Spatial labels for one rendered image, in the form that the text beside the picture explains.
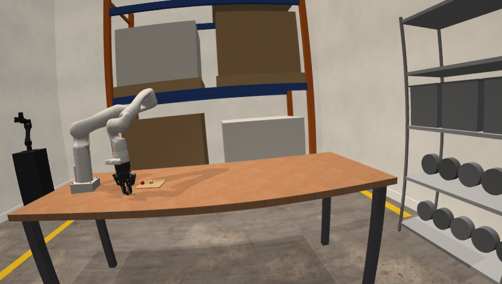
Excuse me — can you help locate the tan square mat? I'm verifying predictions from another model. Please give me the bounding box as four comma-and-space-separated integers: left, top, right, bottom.
135, 179, 167, 189

